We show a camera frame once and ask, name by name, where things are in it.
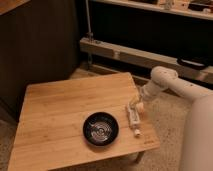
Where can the metal pole with clamp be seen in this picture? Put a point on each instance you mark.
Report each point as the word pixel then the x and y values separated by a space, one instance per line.
pixel 90 33

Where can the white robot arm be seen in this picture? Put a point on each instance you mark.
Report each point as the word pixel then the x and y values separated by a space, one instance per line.
pixel 163 78

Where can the grey low bench beam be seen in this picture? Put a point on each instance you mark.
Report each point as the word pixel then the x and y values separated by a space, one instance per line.
pixel 143 59

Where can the wooden table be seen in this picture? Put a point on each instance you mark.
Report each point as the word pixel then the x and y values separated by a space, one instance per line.
pixel 50 129

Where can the black handle on bench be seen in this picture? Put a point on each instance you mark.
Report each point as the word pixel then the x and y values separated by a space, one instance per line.
pixel 200 65

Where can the black ceramic bowl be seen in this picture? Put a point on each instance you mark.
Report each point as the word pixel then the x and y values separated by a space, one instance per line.
pixel 100 129

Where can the white plastic bottle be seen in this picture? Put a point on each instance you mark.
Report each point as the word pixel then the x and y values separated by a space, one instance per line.
pixel 134 120

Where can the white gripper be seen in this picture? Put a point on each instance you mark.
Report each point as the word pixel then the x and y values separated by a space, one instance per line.
pixel 141 97

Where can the wooden shelf with items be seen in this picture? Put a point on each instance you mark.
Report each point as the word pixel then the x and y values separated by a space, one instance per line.
pixel 176 7

